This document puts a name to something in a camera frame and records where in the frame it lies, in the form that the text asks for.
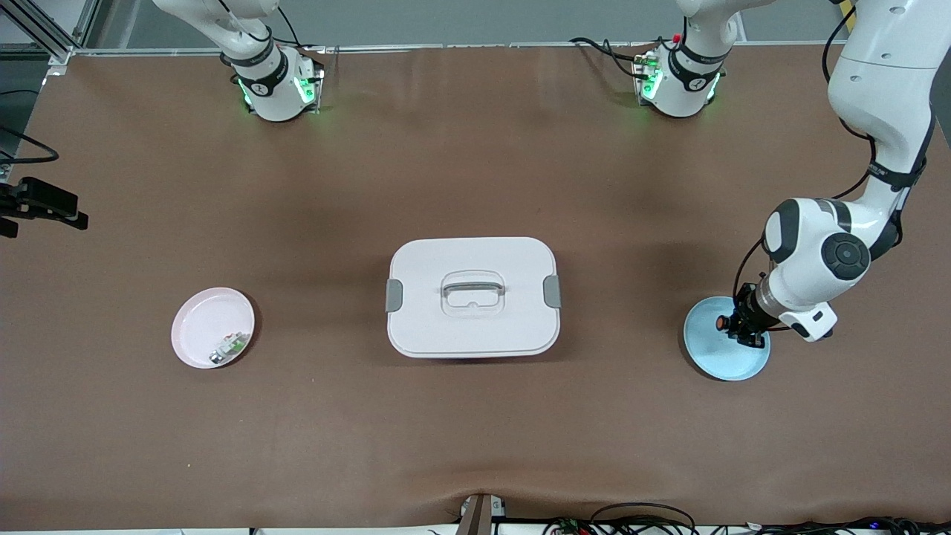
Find pink round plate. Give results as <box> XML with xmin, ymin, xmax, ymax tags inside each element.
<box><xmin>171</xmin><ymin>288</ymin><xmax>256</xmax><ymax>370</ymax></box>

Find light blue round plate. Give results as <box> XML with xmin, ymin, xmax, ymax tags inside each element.
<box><xmin>683</xmin><ymin>296</ymin><xmax>771</xmax><ymax>382</ymax></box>

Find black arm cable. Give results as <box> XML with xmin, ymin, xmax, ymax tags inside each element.
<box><xmin>733</xmin><ymin>2</ymin><xmax>879</xmax><ymax>299</ymax></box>
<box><xmin>0</xmin><ymin>125</ymin><xmax>59</xmax><ymax>166</ymax></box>

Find brown table mat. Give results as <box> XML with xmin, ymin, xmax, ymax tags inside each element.
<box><xmin>0</xmin><ymin>41</ymin><xmax>951</xmax><ymax>530</ymax></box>

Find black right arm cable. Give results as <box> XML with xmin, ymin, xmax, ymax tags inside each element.
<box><xmin>0</xmin><ymin>125</ymin><xmax>59</xmax><ymax>166</ymax></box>

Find aluminium frame rail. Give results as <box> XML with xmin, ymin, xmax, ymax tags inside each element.
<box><xmin>71</xmin><ymin>39</ymin><xmax>848</xmax><ymax>57</ymax></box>

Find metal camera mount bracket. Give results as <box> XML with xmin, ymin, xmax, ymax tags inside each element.
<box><xmin>455</xmin><ymin>492</ymin><xmax>507</xmax><ymax>535</ymax></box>

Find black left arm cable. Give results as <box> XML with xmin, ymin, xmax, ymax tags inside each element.
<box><xmin>733</xmin><ymin>2</ymin><xmax>879</xmax><ymax>299</ymax></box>

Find black base cable bundle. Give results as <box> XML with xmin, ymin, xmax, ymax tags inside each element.
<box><xmin>275</xmin><ymin>6</ymin><xmax>328</xmax><ymax>56</ymax></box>
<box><xmin>570</xmin><ymin>36</ymin><xmax>658</xmax><ymax>81</ymax></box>

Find aluminium frame post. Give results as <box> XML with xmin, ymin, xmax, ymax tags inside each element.
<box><xmin>0</xmin><ymin>0</ymin><xmax>101</xmax><ymax>68</ymax></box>

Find black looped cable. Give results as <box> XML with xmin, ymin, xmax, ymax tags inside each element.
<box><xmin>591</xmin><ymin>502</ymin><xmax>697</xmax><ymax>535</ymax></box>

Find green push-button switch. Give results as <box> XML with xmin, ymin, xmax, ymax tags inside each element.
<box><xmin>208</xmin><ymin>333</ymin><xmax>250</xmax><ymax>366</ymax></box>

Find white lidded storage box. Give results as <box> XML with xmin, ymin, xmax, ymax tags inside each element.
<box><xmin>385</xmin><ymin>236</ymin><xmax>562</xmax><ymax>360</ymax></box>

